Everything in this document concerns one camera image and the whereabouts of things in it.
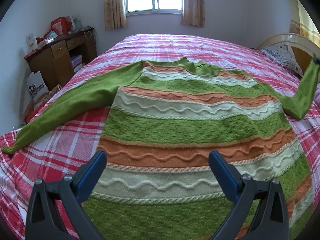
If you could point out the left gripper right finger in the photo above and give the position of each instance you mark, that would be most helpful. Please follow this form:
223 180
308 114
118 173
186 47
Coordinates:
266 198

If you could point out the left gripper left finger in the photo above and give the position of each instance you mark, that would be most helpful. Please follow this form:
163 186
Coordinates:
44 220

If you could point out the green orange striped knit sweater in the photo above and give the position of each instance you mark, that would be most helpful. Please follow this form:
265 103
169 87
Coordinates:
164 120

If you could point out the red plaid bed sheet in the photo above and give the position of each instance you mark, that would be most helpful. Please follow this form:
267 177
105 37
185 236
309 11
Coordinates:
63 150

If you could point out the white paper shopping bag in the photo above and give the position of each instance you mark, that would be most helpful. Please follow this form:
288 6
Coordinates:
36 86

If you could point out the brown wooden desk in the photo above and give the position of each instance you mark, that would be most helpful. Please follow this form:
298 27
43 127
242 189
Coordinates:
53 60

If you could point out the stacked boxes in desk shelf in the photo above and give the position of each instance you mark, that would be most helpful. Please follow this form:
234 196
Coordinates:
76 62

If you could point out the grey patterned pillow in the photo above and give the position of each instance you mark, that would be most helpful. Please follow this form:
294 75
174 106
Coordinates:
282 56

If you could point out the white card on desk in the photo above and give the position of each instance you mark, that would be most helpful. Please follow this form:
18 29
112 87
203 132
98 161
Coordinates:
31 42

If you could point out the cream wooden headboard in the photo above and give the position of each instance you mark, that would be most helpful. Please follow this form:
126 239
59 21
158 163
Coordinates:
300 47

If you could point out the red gift bag on desk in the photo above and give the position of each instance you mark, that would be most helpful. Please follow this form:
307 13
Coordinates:
61 26

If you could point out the beige left curtain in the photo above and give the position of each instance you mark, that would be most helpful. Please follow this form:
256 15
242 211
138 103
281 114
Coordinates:
115 14

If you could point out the beige curtain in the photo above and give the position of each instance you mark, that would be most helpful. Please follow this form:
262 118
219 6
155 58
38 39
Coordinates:
193 13
115 14

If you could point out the beige right curtain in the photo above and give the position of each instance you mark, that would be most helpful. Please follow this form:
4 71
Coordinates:
193 13

